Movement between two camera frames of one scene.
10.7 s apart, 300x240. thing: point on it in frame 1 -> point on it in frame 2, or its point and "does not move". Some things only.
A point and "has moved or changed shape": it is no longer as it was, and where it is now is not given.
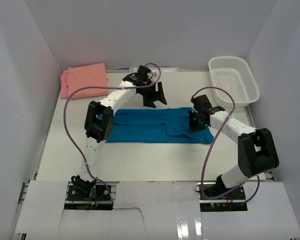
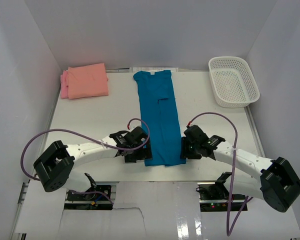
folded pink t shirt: (64, 83) does not move
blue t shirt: (169, 125) has moved or changed shape
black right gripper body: (195, 124) -> (189, 150)
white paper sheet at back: (157, 69) does not move
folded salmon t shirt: (92, 75) does not move
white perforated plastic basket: (233, 74) does not move
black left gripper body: (149, 92) -> (138, 154)
